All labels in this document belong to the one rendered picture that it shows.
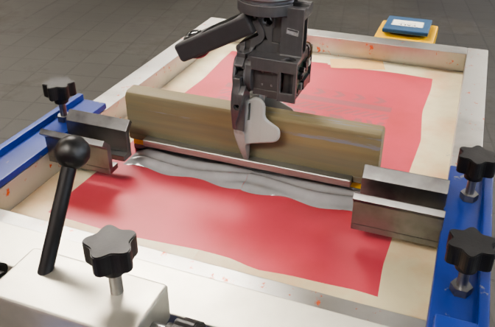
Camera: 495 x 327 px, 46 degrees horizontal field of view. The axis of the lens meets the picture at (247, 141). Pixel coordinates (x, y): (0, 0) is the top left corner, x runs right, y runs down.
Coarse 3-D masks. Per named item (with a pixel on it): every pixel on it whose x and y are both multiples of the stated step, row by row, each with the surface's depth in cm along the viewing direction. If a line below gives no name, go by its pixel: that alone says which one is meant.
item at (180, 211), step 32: (224, 64) 116; (320, 64) 116; (96, 192) 77; (128, 192) 77; (160, 192) 77; (192, 192) 77; (224, 192) 77; (96, 224) 71; (128, 224) 71; (160, 224) 71; (192, 224) 71
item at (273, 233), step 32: (384, 96) 103; (416, 96) 103; (416, 128) 92; (384, 160) 84; (224, 224) 71; (256, 224) 71; (288, 224) 71; (320, 224) 71; (256, 256) 66; (288, 256) 66; (320, 256) 66; (352, 256) 66; (384, 256) 66; (352, 288) 61
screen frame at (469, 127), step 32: (320, 32) 121; (160, 64) 106; (416, 64) 115; (448, 64) 113; (480, 64) 106; (480, 96) 94; (480, 128) 84; (0, 192) 71; (32, 224) 65; (160, 256) 60; (256, 288) 56; (288, 288) 56; (384, 320) 52; (416, 320) 52
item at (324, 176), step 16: (144, 144) 82; (160, 144) 81; (176, 144) 81; (192, 144) 81; (224, 160) 78; (240, 160) 77; (256, 160) 77; (272, 160) 77; (304, 176) 75; (320, 176) 74; (336, 176) 74; (352, 176) 74
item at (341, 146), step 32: (128, 96) 81; (160, 96) 79; (192, 96) 79; (160, 128) 82; (192, 128) 80; (224, 128) 78; (288, 128) 74; (320, 128) 72; (352, 128) 71; (384, 128) 72; (288, 160) 76; (320, 160) 74; (352, 160) 73
